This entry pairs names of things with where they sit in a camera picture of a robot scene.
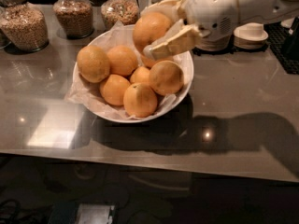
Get left glass cereal jar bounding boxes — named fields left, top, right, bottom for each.
left=0, top=0, right=49, bottom=52

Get grey box under table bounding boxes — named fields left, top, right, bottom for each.
left=75, top=203, right=116, bottom=224

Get far left glass jar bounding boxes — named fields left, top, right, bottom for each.
left=0, top=7, right=10, bottom=49

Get small middle orange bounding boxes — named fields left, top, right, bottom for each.
left=130, top=66, right=150, bottom=84

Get large stack paper plates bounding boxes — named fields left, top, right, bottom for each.
left=196, top=35, right=231, bottom=51

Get white bowl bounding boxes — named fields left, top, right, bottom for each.
left=72, top=23, right=195, bottom=124

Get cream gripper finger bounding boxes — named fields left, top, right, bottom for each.
left=143, top=20, right=210, bottom=60
left=141, top=0, right=187, bottom=22

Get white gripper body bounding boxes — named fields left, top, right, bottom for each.
left=185, top=0, right=239, bottom=41

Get small stack paper bowls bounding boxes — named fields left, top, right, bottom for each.
left=234, top=22, right=268, bottom=49

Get white paper liner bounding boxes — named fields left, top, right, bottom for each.
left=64, top=21, right=188, bottom=122

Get middle glass cereal jar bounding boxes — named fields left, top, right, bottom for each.
left=53, top=0, right=93, bottom=38

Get glass cereal jar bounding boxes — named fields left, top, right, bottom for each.
left=53, top=0, right=93, bottom=38
left=0, top=0, right=49, bottom=52
left=101, top=0, right=139, bottom=30

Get right glass cereal jar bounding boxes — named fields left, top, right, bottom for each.
left=101, top=0, right=139, bottom=30

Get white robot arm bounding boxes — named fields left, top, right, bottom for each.
left=142, top=0, right=299, bottom=60

